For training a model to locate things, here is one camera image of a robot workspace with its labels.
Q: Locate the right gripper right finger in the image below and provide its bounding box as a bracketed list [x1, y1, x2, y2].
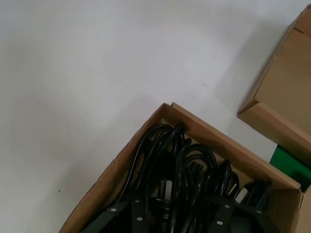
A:
[208, 202, 280, 233]

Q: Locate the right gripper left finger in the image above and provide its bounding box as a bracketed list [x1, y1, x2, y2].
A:
[80, 200, 153, 233]

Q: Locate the open brown cardboard box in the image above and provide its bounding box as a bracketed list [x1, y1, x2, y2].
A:
[58, 101, 311, 233]

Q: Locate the flat brown cardboard box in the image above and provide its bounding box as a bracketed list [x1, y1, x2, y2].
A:
[237, 0, 311, 170]

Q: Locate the green table cloth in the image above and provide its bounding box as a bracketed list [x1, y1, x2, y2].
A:
[269, 145, 307, 190]

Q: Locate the black power cable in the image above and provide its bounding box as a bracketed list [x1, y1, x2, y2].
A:
[179, 143, 218, 233]
[116, 123, 190, 233]
[206, 159, 240, 202]
[239, 181, 273, 209]

